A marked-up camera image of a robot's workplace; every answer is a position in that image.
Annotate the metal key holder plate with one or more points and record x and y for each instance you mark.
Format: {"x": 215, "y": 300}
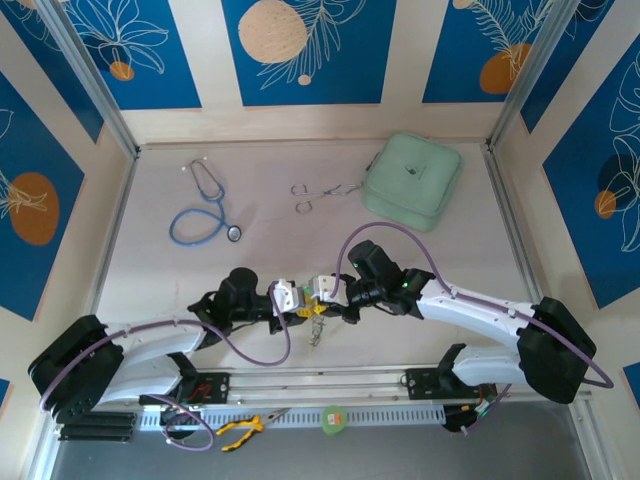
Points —
{"x": 316, "y": 332}

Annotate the aluminium table edge rail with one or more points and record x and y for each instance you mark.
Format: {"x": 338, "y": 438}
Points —
{"x": 112, "y": 235}
{"x": 515, "y": 225}

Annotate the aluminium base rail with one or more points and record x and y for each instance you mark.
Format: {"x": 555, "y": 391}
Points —
{"x": 320, "y": 382}

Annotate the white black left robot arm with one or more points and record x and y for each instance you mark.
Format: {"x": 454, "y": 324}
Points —
{"x": 165, "y": 340}

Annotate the aluminium frame post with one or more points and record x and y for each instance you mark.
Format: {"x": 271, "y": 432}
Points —
{"x": 517, "y": 95}
{"x": 91, "y": 75}

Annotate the black ribbed block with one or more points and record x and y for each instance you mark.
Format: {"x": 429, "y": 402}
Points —
{"x": 122, "y": 430}

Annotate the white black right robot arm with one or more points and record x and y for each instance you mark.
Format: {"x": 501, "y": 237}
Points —
{"x": 465, "y": 305}

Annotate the mint green zip pouch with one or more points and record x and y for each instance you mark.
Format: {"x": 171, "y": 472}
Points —
{"x": 415, "y": 150}

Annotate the blue stethoscope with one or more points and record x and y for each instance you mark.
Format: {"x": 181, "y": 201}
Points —
{"x": 234, "y": 232}

